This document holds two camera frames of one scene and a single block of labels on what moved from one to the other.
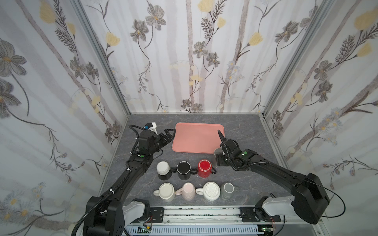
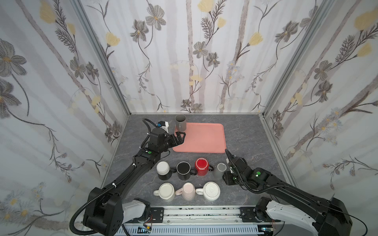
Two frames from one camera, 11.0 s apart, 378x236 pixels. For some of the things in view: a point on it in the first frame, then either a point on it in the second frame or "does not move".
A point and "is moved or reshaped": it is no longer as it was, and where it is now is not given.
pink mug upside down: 188,191 does not move
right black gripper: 227,148 to 235,162
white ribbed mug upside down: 211,191 does not move
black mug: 184,170 does not move
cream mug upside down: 166,191 does not move
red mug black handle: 205,169 is moved or reshaped
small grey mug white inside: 226,191 to 221,167
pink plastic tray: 195,137 does not move
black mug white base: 164,171 does not move
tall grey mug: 218,152 to 181,122
